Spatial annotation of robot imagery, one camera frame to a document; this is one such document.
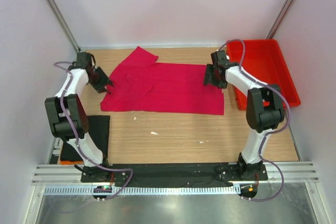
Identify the magenta t shirt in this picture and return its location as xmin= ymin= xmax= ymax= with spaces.
xmin=100 ymin=47 xmax=224 ymax=115

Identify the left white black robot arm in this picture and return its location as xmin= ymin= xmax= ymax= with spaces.
xmin=45 ymin=61 xmax=112 ymax=182

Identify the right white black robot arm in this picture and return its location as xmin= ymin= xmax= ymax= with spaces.
xmin=204 ymin=64 xmax=285 ymax=180

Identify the black folded t shirt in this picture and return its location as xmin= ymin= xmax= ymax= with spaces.
xmin=59 ymin=115 xmax=110 ymax=162

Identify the red plastic bin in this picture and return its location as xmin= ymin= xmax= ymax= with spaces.
xmin=242 ymin=39 xmax=301 ymax=107

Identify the orange folded t shirt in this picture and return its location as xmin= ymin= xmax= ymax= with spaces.
xmin=59 ymin=161 xmax=84 ymax=165

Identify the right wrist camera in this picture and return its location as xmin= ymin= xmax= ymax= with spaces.
xmin=211 ymin=50 xmax=229 ymax=65

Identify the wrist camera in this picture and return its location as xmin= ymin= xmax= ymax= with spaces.
xmin=76 ymin=52 xmax=96 ymax=68
xmin=211 ymin=50 xmax=229 ymax=65

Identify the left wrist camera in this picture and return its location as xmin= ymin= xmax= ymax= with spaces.
xmin=76 ymin=52 xmax=96 ymax=68

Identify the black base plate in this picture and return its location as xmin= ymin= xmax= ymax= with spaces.
xmin=75 ymin=163 xmax=268 ymax=188

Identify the right aluminium corner post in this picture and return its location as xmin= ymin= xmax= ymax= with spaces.
xmin=266 ymin=0 xmax=295 ymax=39

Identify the aluminium corner post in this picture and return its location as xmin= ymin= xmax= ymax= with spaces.
xmin=46 ymin=0 xmax=81 ymax=52
xmin=266 ymin=0 xmax=295 ymax=39

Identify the slotted grey cable duct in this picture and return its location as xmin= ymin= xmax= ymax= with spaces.
xmin=44 ymin=184 xmax=240 ymax=196

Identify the left aluminium corner post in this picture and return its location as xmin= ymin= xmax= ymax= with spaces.
xmin=46 ymin=0 xmax=81 ymax=52

